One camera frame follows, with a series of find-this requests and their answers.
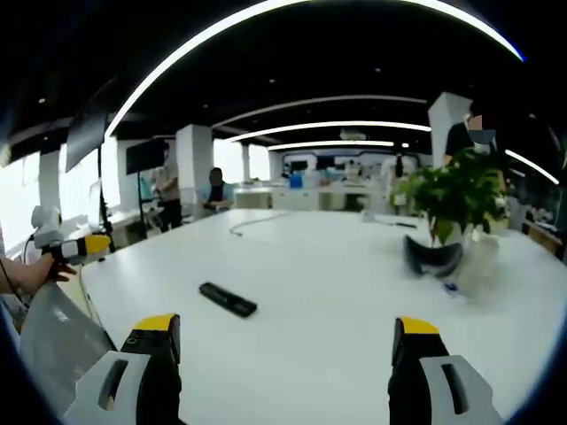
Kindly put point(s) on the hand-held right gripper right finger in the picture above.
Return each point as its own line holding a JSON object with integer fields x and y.
{"x": 432, "y": 380}

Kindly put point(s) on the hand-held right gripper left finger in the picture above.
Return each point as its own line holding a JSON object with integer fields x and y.
{"x": 133, "y": 376}

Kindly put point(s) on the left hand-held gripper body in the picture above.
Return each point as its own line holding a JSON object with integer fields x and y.
{"x": 46, "y": 230}

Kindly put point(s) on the black remote control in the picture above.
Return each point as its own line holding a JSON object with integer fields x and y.
{"x": 227, "y": 299}

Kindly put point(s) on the person's left hand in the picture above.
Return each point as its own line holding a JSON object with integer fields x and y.
{"x": 55, "y": 270}

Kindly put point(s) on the black tripod stand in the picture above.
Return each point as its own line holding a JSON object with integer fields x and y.
{"x": 105, "y": 208}

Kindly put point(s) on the grey chair back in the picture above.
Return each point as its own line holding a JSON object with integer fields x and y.
{"x": 57, "y": 336}

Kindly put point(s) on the black softbox light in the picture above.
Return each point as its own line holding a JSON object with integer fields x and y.
{"x": 86, "y": 133}

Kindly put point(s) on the black monitor on stand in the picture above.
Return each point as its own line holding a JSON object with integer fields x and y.
{"x": 146, "y": 156}

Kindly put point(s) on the clear plastic container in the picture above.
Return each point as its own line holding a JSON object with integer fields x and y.
{"x": 480, "y": 270}

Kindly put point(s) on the black headset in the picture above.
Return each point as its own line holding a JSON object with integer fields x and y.
{"x": 432, "y": 259}

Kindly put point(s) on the black flat item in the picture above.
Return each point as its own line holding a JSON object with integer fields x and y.
{"x": 405, "y": 224}

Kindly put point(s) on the green potted plant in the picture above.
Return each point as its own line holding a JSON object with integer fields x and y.
{"x": 460, "y": 195}

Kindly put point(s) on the white counter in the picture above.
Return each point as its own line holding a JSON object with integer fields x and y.
{"x": 310, "y": 197}

